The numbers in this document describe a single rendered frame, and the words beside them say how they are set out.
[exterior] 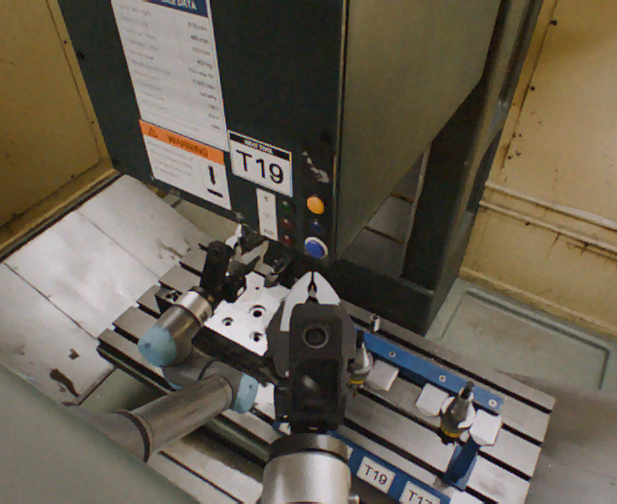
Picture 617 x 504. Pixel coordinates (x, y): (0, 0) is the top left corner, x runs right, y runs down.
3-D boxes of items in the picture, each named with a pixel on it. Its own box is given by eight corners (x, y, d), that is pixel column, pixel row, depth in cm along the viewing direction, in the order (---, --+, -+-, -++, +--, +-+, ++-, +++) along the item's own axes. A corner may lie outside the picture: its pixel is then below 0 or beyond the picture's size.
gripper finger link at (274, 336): (270, 308, 56) (263, 380, 50) (269, 299, 55) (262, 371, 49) (313, 308, 56) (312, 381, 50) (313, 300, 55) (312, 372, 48)
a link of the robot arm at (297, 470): (257, 500, 39) (363, 503, 39) (262, 442, 43) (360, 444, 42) (263, 530, 45) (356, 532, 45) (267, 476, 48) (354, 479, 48)
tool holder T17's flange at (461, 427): (475, 411, 102) (478, 404, 100) (468, 437, 98) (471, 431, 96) (444, 398, 104) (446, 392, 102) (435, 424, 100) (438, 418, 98)
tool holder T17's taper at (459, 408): (472, 406, 100) (480, 389, 95) (467, 426, 97) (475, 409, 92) (449, 397, 101) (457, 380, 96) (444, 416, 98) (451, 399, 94)
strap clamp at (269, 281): (271, 308, 158) (269, 276, 147) (263, 304, 159) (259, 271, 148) (294, 280, 166) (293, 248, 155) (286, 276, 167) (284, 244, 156)
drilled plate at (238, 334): (262, 365, 139) (261, 355, 136) (181, 320, 150) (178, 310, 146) (306, 308, 153) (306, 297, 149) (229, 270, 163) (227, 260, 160)
